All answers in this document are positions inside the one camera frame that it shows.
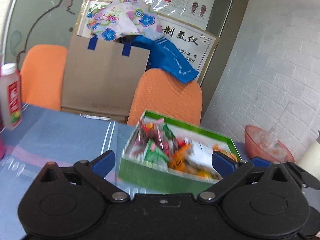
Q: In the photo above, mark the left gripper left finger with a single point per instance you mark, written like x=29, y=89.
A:
x=82, y=183

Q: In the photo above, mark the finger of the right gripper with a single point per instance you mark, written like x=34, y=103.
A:
x=303, y=178

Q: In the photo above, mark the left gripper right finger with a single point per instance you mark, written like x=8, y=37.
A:
x=253, y=182

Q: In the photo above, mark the green snack box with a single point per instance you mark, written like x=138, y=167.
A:
x=140, y=177

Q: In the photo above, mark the pile of snack packets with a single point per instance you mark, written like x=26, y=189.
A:
x=157, y=144

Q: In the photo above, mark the white thermos jug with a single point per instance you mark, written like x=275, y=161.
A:
x=310, y=161

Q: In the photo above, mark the pink plastic bowl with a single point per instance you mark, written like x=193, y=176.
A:
x=266, y=145

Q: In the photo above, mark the blue striped tablecloth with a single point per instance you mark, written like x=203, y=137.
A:
x=45, y=136

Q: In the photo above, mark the pink bottle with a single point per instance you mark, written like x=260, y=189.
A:
x=2, y=144

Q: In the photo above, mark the orange chair right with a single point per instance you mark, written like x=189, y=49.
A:
x=160, y=92

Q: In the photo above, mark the orange chair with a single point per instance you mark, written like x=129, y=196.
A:
x=42, y=75
x=160, y=92

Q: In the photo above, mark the orange chair left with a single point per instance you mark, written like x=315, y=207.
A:
x=42, y=75

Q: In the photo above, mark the white juice bottle red label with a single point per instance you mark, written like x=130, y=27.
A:
x=11, y=102

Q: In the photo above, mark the framed calligraphy poster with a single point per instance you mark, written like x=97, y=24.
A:
x=195, y=44

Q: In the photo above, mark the blue bag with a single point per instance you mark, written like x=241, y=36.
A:
x=167, y=57

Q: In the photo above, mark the floral cloth bag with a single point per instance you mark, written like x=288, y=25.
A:
x=123, y=18

